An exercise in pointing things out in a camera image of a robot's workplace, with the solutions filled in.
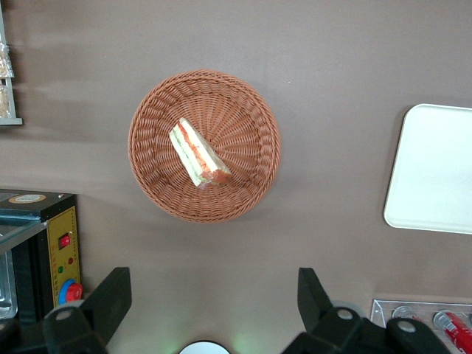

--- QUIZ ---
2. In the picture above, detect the triangular sandwich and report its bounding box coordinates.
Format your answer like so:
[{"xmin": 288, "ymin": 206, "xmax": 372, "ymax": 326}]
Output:
[{"xmin": 168, "ymin": 117, "xmax": 233, "ymax": 187}]

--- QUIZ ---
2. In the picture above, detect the steel warmer pan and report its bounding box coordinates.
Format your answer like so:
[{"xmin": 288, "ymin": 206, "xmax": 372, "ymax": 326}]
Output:
[{"xmin": 0, "ymin": 250, "xmax": 18, "ymax": 320}]

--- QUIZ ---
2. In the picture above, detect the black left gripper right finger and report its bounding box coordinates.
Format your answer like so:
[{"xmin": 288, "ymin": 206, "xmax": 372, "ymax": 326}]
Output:
[{"xmin": 282, "ymin": 267, "xmax": 373, "ymax": 354}]

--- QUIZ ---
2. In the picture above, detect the tray of packaged snacks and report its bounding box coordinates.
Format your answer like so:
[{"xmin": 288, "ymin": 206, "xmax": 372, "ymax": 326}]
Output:
[{"xmin": 0, "ymin": 0, "xmax": 24, "ymax": 126}]

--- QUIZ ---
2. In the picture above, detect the large brown wicker basket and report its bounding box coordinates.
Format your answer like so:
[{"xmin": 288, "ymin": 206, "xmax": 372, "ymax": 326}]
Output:
[{"xmin": 127, "ymin": 69, "xmax": 282, "ymax": 223}]

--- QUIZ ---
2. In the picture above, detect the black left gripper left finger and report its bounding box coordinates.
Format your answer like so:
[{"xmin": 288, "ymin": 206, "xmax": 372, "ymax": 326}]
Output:
[{"xmin": 43, "ymin": 267, "xmax": 133, "ymax": 354}]

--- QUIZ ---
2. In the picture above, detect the beige plastic tray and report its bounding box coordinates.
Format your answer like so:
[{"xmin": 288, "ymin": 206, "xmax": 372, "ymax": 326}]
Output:
[{"xmin": 383, "ymin": 103, "xmax": 472, "ymax": 236}]

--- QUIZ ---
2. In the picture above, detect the clear cracker snack pack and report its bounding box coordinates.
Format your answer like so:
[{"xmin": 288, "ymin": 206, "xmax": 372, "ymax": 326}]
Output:
[
  {"xmin": 0, "ymin": 84, "xmax": 12, "ymax": 119},
  {"xmin": 0, "ymin": 42, "xmax": 15, "ymax": 79}
]

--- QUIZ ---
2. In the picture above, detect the red cola bottle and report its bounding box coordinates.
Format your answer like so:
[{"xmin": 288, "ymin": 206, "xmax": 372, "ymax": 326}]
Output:
[{"xmin": 433, "ymin": 310, "xmax": 472, "ymax": 353}]

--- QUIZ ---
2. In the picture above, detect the clear acrylic bottle rack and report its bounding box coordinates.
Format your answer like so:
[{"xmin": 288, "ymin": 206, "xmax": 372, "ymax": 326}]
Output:
[{"xmin": 370, "ymin": 299, "xmax": 472, "ymax": 354}]

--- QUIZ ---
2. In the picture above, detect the black food warmer appliance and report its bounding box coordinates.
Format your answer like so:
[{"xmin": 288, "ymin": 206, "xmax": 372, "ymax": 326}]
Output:
[{"xmin": 0, "ymin": 188, "xmax": 84, "ymax": 344}]

